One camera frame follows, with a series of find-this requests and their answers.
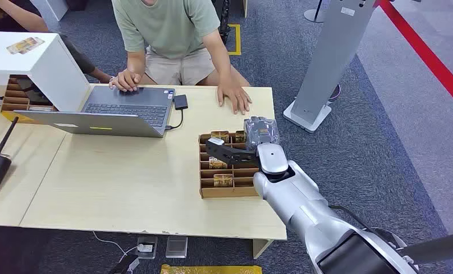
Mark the floor socket with plug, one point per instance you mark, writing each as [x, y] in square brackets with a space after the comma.
[146, 247]

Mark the yellow mat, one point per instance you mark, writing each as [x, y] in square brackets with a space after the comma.
[211, 270]

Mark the person's left hand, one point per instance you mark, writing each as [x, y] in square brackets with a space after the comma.
[233, 96]

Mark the cardboard card sorting tray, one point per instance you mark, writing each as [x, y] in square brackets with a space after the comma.
[226, 191]

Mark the person's left forearm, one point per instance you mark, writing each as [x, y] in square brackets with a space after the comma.
[221, 60]

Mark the person's right hand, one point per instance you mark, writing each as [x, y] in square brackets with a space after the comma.
[124, 80]

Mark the wooden table leg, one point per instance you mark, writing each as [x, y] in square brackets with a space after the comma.
[261, 247]

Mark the black ribbed post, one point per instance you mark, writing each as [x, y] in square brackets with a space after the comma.
[224, 19]

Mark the white cabinet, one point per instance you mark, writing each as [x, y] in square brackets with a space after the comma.
[52, 9]

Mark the silver floor socket plate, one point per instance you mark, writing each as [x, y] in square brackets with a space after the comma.
[176, 247]

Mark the black usb hub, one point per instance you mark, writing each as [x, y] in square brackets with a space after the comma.
[180, 102]

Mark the black power adapter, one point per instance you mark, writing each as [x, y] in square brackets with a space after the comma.
[124, 265]

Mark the person's right forearm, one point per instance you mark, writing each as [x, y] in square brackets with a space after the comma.
[136, 62]

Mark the grey laptop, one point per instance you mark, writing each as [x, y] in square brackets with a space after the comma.
[128, 107]

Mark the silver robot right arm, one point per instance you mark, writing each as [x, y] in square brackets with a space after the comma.
[298, 200]

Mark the gold card on shelf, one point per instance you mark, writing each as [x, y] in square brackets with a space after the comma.
[25, 45]

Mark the round stanchion base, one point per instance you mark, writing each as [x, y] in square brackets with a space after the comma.
[314, 15]

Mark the person with dark clothing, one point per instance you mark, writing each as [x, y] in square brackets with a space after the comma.
[78, 56]

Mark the dark grey bar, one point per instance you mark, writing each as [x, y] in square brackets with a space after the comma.
[438, 246]

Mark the white box shelf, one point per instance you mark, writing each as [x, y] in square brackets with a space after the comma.
[40, 64]

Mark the grey kiosk stand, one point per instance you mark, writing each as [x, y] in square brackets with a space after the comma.
[332, 56]

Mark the cardboard slotted organizer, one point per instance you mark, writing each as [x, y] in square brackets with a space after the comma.
[18, 96]

